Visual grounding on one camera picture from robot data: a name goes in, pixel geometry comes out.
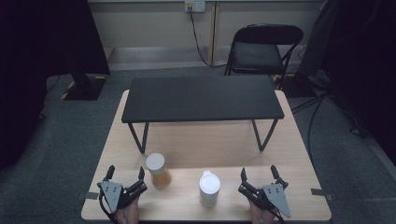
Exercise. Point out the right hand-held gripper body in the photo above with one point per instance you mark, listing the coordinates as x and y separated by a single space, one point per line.
275 196

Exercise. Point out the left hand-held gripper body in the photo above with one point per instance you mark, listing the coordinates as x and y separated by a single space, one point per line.
111 194

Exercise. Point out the orange jar with white lid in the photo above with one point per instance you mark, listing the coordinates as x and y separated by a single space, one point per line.
158 174

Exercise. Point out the black shelf with metal legs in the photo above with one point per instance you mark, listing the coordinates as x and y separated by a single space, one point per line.
202 98

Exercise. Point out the person's right hand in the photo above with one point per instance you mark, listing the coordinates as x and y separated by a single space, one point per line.
261 216

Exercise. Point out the person's left hand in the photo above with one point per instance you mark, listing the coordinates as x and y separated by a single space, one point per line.
130 214

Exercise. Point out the grey tape strip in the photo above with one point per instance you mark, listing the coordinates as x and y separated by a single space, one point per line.
90 195
320 193

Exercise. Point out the black stand base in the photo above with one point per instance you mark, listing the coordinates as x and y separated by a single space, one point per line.
299 87
84 88

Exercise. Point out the black folding chair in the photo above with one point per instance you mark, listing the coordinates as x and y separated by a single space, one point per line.
257 56

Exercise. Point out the dark curtain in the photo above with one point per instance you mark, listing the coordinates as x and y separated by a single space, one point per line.
364 62
37 62

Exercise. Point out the white wall socket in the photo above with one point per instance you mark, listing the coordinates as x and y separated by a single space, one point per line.
195 5

